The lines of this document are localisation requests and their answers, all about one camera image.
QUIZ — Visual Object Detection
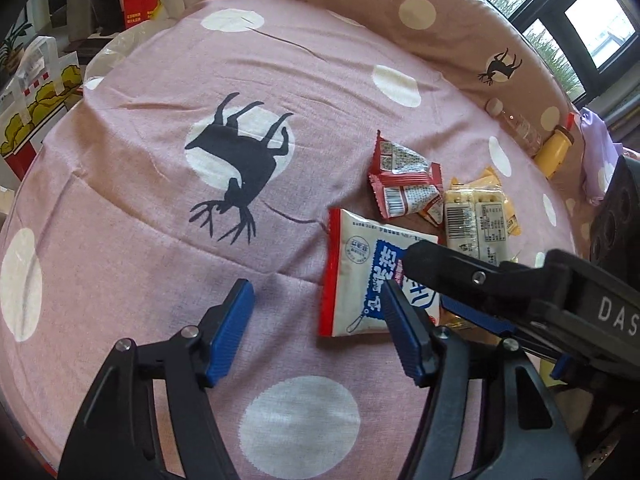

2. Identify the white red snack packet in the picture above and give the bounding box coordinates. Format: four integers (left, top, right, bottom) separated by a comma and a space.
318, 207, 442, 338

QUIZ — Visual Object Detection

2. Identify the popcorn print box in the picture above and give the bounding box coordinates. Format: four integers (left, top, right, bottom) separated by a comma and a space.
0, 35, 83, 181

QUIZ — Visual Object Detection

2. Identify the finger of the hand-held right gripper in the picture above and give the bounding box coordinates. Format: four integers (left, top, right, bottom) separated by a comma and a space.
439, 295, 573, 380
402, 240, 548, 322

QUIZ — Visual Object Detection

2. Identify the purple polka-dot cloth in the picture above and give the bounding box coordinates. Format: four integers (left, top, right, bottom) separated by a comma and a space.
575, 107, 621, 206

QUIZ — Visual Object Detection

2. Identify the beige snack bar packet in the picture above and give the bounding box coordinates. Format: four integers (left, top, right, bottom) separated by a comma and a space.
444, 189, 481, 261
472, 187, 503, 266

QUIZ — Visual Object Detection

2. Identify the brown polka-dot pillow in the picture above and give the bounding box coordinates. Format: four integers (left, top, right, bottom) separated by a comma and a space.
272, 0, 576, 126

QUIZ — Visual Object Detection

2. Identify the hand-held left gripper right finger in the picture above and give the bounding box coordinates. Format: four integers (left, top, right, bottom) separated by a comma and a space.
381, 280, 583, 480

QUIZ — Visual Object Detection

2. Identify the red paper bag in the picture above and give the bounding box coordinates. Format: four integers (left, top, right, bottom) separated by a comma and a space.
122, 0, 166, 36

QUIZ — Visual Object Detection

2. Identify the yellow bottle with red strap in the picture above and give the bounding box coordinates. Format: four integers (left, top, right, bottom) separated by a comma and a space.
532, 112, 576, 178

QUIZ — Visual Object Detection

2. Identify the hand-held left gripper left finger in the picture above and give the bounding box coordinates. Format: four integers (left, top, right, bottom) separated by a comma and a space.
57, 279, 257, 480

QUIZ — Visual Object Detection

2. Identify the clear plastic bag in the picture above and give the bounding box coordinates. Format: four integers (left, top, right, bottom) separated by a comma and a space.
85, 30, 151, 81

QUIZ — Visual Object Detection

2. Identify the clear plastic bottle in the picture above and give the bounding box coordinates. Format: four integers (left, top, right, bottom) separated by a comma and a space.
485, 97, 543, 156

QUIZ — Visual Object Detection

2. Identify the yellow orange snack packet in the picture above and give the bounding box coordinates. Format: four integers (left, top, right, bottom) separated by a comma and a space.
452, 166, 523, 238

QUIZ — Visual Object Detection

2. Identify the potted plant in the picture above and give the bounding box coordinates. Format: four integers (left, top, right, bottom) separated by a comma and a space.
0, 20, 31, 76

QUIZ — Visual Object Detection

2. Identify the black-framed window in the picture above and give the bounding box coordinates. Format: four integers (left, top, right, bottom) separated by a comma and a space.
450, 0, 640, 106

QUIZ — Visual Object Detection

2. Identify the pink polka-dot bedsheet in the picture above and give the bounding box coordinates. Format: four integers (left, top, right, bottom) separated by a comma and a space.
0, 0, 601, 480

